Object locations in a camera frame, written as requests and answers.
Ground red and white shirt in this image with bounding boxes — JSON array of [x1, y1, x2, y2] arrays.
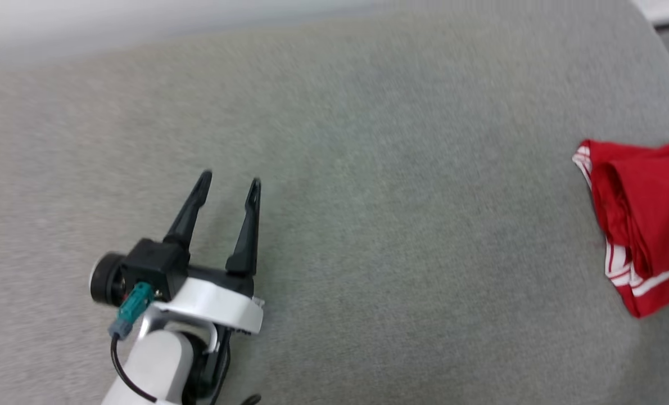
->
[[571, 139, 669, 319]]

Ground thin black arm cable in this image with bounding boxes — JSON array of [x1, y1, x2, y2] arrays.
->
[[110, 335, 161, 404]]

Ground teal camera cable connector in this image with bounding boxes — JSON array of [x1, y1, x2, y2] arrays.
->
[[108, 282, 155, 341]]

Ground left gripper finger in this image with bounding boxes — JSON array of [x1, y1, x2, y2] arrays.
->
[[224, 178, 263, 277], [162, 170, 214, 251]]

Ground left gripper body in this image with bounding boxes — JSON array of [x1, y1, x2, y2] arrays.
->
[[152, 263, 265, 336]]

